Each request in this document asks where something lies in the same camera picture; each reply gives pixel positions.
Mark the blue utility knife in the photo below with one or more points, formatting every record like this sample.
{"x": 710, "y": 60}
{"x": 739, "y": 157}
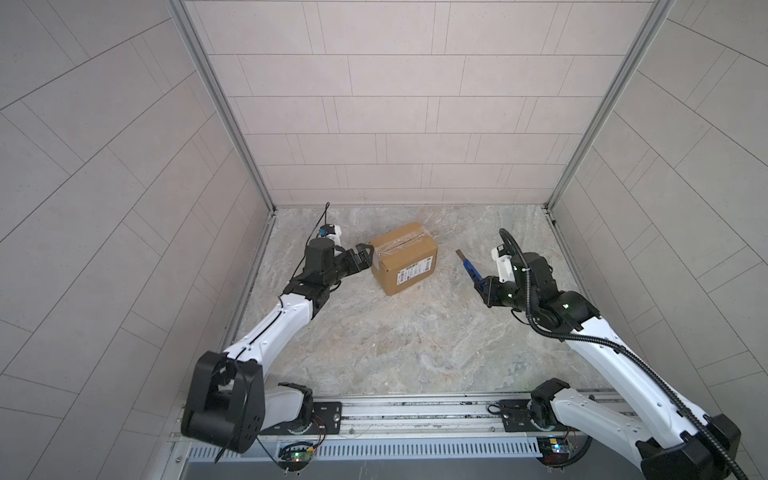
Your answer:
{"x": 469, "y": 268}

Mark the green circuit board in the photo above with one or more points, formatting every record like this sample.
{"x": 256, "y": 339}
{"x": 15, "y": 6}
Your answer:
{"x": 554, "y": 450}
{"x": 297, "y": 452}

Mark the aluminium corner post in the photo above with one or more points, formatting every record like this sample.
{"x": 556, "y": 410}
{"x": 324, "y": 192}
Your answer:
{"x": 193, "y": 43}
{"x": 646, "y": 34}

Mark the brown cardboard express box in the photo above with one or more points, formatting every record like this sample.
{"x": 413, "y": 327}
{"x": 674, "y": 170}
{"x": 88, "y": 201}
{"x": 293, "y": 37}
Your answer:
{"x": 403, "y": 257}

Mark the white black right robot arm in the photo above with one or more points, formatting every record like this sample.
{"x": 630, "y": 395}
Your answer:
{"x": 667, "y": 437}

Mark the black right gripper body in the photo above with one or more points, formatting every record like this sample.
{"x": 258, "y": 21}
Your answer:
{"x": 504, "y": 294}

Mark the white slotted vent strip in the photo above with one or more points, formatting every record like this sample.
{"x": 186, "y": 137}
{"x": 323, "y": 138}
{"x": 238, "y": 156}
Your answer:
{"x": 429, "y": 448}

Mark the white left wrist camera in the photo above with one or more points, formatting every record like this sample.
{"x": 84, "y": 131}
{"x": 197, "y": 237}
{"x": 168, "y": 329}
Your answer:
{"x": 331, "y": 232}

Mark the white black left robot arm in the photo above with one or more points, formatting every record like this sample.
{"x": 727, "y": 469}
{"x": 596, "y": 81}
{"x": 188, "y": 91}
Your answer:
{"x": 228, "y": 405}

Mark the aluminium right corner post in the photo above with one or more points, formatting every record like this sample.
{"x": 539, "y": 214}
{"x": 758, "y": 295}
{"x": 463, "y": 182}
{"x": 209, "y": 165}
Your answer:
{"x": 646, "y": 34}

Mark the left green circuit board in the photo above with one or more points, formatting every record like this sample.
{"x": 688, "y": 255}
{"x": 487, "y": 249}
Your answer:
{"x": 297, "y": 452}

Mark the right green circuit board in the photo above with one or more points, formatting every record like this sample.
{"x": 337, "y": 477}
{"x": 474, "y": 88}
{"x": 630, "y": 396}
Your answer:
{"x": 554, "y": 450}

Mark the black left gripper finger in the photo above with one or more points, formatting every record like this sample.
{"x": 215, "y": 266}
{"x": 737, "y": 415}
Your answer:
{"x": 364, "y": 262}
{"x": 366, "y": 250}

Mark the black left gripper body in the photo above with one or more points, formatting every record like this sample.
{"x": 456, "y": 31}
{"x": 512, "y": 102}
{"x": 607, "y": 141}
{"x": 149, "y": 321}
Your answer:
{"x": 344, "y": 265}

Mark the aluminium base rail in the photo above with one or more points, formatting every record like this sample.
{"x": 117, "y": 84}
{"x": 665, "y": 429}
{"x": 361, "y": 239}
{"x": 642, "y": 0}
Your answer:
{"x": 480, "y": 414}

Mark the aluminium left corner post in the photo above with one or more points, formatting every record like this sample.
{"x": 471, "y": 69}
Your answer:
{"x": 193, "y": 43}

